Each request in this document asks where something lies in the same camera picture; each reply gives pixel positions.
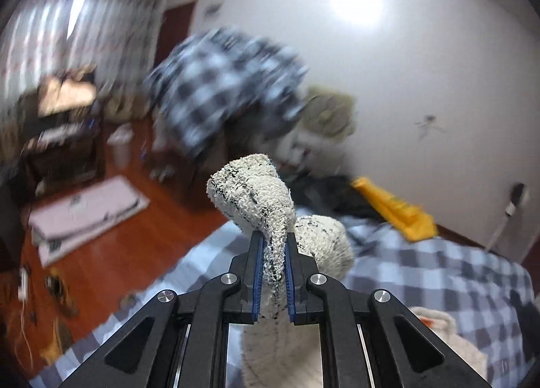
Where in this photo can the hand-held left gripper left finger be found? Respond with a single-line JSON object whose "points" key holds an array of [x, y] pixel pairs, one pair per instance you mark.
{"points": [[255, 282]]}

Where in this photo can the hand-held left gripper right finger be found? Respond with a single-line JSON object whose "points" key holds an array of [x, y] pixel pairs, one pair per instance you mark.
{"points": [[290, 284]]}

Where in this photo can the white speckled fuzzy garment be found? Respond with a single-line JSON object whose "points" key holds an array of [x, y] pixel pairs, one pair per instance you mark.
{"points": [[253, 189]]}

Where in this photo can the dark clothes pile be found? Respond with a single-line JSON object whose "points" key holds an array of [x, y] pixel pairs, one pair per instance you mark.
{"points": [[333, 198]]}

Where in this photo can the blue grey checked bed sheet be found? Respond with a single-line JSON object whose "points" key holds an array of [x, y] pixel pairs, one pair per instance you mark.
{"points": [[422, 270]]}

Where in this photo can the yellow cloth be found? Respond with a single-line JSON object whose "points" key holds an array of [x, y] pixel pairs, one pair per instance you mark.
{"points": [[400, 211]]}

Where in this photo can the cream fluffy cloth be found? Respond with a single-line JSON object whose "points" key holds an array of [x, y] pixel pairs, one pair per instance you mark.
{"points": [[455, 341]]}

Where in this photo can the olive electric fan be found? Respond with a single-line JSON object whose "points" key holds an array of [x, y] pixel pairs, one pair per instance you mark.
{"points": [[331, 111]]}

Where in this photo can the white trash bin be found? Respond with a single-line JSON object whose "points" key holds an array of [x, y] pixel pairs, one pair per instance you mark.
{"points": [[120, 147]]}

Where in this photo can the white power strip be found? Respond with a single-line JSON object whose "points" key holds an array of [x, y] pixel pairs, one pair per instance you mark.
{"points": [[23, 284]]}

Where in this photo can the dark wooden desk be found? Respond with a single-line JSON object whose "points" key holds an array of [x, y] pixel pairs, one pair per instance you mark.
{"points": [[63, 152]]}

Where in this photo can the dark red door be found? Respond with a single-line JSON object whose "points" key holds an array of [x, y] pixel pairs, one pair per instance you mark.
{"points": [[177, 29]]}

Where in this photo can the striped window curtain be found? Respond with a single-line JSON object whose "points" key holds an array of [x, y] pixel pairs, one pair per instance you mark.
{"points": [[118, 12]]}

